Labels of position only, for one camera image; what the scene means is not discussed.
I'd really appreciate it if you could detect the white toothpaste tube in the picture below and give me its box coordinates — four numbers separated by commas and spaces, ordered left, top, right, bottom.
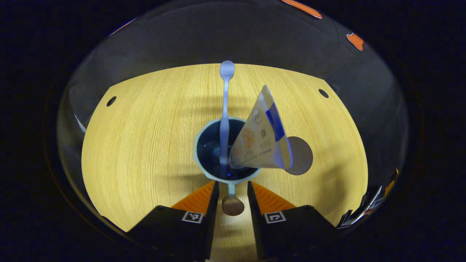
228, 85, 294, 171

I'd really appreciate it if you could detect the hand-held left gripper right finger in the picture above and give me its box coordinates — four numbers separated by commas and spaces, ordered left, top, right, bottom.
248, 181, 337, 261

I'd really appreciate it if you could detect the black backdrop cloth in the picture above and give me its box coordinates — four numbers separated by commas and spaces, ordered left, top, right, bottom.
58, 0, 408, 226

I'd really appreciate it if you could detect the light blue cup wooden handle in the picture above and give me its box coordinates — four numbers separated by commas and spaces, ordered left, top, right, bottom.
194, 116, 262, 216

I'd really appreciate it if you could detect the white toothbrush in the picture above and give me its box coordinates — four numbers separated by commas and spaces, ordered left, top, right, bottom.
219, 60, 236, 179

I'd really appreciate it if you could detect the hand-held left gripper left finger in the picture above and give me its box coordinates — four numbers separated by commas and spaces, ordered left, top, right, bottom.
127, 181, 220, 262

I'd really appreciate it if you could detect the dark round coaster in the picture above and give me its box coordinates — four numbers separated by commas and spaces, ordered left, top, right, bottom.
286, 136, 313, 176

